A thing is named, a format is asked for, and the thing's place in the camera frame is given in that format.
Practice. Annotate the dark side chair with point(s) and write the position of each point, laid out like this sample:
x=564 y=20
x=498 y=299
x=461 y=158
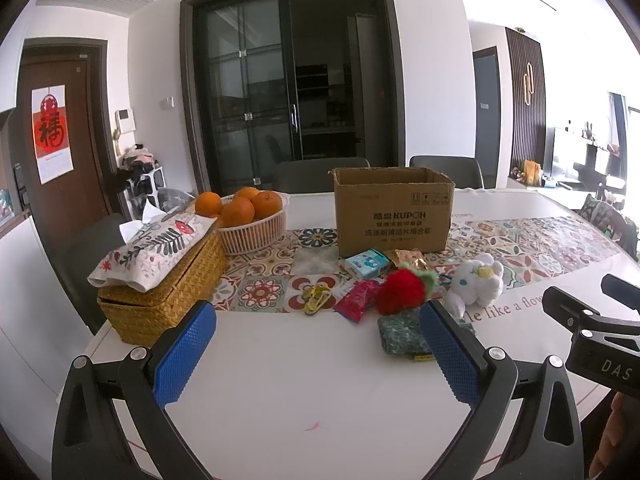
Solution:
x=90 y=260

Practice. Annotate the floral fabric tissue cover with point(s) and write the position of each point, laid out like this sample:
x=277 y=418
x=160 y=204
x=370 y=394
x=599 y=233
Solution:
x=150 y=252

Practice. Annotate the dark slatted wall panel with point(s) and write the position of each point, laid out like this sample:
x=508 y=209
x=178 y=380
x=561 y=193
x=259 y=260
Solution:
x=525 y=110

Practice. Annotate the brown cardboard box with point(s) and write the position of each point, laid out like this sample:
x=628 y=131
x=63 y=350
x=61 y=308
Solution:
x=390 y=220

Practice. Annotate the red and white wall calendar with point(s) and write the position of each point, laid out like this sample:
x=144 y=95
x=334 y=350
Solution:
x=50 y=130

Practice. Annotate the grey dining chair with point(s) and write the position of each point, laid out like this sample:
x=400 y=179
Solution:
x=450 y=170
x=315 y=175

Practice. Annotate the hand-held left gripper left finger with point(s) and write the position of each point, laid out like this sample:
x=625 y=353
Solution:
x=182 y=355

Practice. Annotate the yellow box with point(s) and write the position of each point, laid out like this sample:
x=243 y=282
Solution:
x=531 y=171

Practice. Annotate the pink snack packet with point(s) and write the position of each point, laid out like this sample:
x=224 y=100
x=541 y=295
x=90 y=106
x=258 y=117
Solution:
x=357 y=302

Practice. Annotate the green scrubbing sponge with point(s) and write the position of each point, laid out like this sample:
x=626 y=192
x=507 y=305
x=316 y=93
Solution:
x=400 y=337

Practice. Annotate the woven straw tissue box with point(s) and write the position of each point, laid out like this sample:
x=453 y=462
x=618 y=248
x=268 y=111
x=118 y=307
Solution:
x=165 y=295

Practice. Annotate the white printed tablecloth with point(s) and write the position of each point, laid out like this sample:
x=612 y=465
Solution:
x=310 y=385

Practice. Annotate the yellow hair clip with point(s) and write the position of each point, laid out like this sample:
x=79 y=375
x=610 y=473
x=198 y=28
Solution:
x=316 y=299

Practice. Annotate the white shoe rack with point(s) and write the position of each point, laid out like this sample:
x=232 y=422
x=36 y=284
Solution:
x=142 y=180

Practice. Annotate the white light switch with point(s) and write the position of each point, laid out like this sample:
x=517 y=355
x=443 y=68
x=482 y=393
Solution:
x=167 y=103

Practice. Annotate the patterned table runner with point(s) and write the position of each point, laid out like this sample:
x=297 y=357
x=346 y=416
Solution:
x=525 y=250

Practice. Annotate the white plush toy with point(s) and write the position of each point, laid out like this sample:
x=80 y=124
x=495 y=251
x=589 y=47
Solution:
x=475 y=285

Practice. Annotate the person's right hand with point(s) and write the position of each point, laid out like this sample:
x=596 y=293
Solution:
x=617 y=440

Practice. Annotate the white wall intercom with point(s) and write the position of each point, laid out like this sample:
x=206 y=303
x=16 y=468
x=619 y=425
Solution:
x=125 y=121

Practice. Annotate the red plush strawberry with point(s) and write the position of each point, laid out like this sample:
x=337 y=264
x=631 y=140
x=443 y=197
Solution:
x=400 y=290

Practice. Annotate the gold foil wrapper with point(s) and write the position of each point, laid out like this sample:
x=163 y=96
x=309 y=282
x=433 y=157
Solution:
x=406 y=257

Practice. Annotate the patterned armchair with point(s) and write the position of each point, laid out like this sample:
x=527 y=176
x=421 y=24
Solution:
x=607 y=220

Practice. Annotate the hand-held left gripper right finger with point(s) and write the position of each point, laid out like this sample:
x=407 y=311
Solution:
x=450 y=355

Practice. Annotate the pile of oranges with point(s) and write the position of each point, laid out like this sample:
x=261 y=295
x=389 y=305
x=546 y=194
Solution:
x=237 y=210

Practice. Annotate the black glass sliding door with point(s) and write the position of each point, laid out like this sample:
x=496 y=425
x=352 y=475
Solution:
x=250 y=85

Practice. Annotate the blue tissue packet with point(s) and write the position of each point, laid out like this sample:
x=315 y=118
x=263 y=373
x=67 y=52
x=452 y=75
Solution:
x=367 y=264

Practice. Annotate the white low cabinet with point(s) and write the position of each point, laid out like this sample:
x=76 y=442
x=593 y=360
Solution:
x=550 y=191

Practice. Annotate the white tissue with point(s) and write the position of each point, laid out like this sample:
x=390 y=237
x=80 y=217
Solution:
x=151 y=214

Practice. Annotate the brown wooden door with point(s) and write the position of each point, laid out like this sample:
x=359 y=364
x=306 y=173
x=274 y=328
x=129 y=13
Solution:
x=85 y=160

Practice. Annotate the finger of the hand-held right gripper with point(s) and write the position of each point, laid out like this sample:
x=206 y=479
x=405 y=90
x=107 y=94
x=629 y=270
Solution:
x=575 y=307
x=622 y=287

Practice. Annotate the white plastic basket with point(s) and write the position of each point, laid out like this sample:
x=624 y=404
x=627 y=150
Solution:
x=250 y=240

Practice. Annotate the dark interior door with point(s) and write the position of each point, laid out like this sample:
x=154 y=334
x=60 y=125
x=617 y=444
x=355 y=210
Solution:
x=486 y=120

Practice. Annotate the television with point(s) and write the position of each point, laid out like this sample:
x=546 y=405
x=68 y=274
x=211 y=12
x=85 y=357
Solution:
x=575 y=155

